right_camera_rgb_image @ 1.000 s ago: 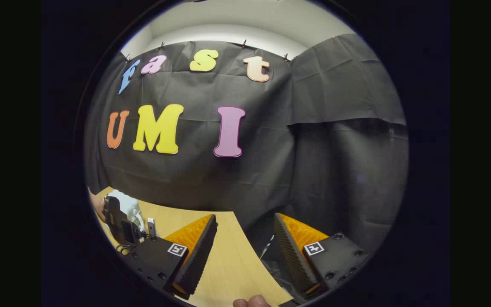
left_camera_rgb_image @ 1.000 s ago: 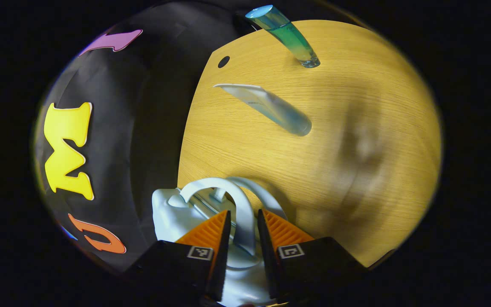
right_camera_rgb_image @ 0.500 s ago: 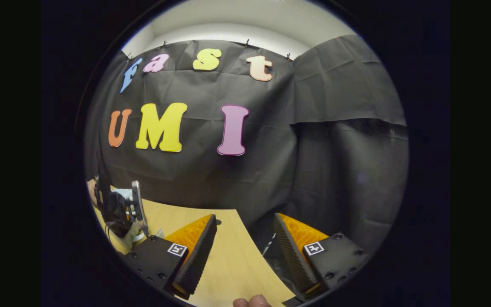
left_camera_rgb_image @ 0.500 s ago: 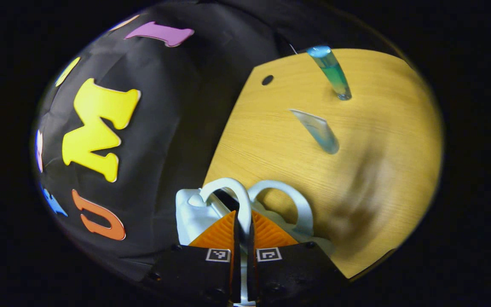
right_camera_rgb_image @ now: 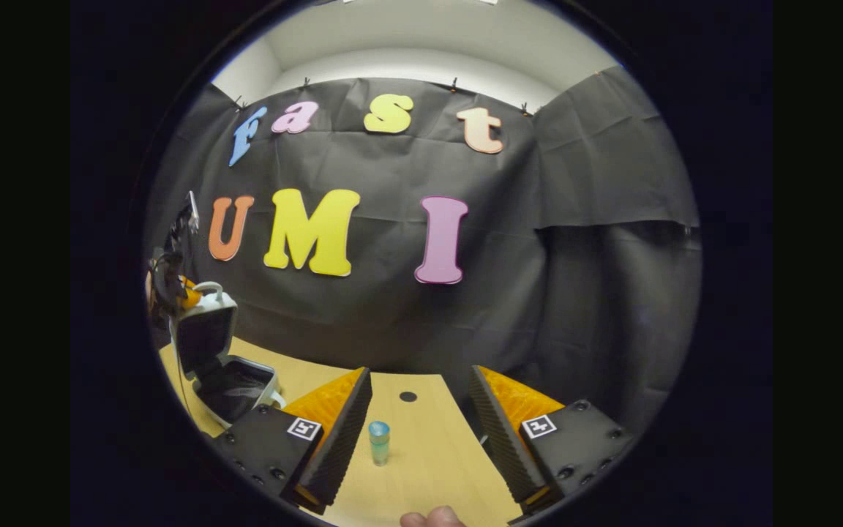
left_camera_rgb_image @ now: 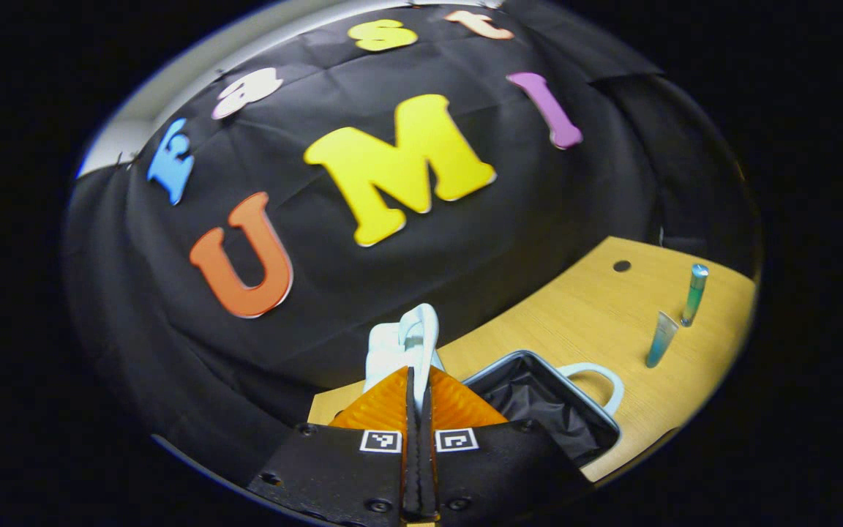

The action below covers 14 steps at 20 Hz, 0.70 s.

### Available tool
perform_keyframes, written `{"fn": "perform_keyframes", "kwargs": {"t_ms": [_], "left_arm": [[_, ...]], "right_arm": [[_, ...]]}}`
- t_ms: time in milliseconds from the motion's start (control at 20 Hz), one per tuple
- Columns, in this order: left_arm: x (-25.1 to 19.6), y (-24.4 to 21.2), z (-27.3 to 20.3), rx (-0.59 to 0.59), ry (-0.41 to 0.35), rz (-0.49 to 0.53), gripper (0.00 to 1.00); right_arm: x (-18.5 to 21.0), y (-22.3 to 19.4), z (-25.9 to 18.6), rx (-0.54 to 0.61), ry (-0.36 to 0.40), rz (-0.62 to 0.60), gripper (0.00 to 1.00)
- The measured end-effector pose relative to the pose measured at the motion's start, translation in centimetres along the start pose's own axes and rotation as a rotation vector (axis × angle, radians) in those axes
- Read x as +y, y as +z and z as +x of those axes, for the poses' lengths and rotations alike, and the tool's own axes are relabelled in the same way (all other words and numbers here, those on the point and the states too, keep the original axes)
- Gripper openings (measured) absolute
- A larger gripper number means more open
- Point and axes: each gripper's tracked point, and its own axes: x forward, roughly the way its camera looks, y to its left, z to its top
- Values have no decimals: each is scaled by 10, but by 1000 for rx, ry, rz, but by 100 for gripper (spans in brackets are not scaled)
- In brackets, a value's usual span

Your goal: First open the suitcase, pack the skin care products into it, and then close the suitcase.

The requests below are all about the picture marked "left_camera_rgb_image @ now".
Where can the light blue small suitcase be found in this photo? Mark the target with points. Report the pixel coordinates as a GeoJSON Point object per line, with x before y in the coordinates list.
{"type": "Point", "coordinates": [538, 410]}

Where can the translucent teal squeeze tube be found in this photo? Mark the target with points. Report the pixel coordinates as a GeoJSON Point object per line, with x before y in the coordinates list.
{"type": "Point", "coordinates": [661, 340]}

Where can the teal bottle with blue cap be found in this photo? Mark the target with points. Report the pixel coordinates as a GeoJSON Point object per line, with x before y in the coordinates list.
{"type": "Point", "coordinates": [694, 296]}

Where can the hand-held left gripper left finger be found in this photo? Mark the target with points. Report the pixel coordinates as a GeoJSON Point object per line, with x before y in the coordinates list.
{"type": "Point", "coordinates": [334, 468]}

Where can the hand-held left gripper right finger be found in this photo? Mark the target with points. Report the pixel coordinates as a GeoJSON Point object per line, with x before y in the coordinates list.
{"type": "Point", "coordinates": [502, 468]}

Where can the black backdrop cloth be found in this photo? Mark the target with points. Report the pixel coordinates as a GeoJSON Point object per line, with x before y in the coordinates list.
{"type": "Point", "coordinates": [465, 256]}

